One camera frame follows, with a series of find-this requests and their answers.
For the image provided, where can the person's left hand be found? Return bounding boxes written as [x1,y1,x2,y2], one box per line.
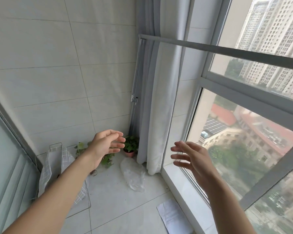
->
[87,130,126,169]

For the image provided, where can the person's right hand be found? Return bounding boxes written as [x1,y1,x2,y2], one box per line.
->
[170,141,222,187]

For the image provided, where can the person's left forearm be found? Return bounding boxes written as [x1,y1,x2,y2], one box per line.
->
[1,153,98,234]

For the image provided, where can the person's right forearm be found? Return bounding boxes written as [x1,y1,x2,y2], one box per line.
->
[205,176,257,234]

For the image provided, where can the green plant in pink pot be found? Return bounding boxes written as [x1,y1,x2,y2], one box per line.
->
[122,135,140,158]

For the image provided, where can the green trailing vine plant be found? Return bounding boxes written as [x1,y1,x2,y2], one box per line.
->
[74,141,116,177]

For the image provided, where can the clear plastic bag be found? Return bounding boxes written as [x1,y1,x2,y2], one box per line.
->
[120,157,147,193]

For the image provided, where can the white window sill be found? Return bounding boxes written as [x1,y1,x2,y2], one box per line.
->
[161,165,219,234]

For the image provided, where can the white curtain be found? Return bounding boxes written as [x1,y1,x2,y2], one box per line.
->
[135,0,194,176]

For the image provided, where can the white paper sheet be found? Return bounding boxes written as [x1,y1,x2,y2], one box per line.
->
[156,198,194,234]

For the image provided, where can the red-roofed low building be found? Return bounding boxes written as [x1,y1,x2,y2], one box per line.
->
[200,103,293,173]

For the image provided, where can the white checked cloth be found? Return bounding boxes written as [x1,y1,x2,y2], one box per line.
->
[38,146,87,207]

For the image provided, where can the grey metal railing bar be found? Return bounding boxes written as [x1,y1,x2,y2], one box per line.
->
[239,136,293,210]
[138,34,293,71]

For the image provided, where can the grey sliding glass door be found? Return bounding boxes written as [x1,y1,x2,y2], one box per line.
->
[0,90,43,234]

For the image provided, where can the beige high-rise buildings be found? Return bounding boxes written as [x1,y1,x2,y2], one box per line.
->
[235,0,293,103]

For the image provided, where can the grey metal railing post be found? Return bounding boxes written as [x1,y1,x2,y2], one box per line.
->
[128,38,147,137]

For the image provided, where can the white wire rack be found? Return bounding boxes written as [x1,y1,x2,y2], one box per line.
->
[35,142,91,219]

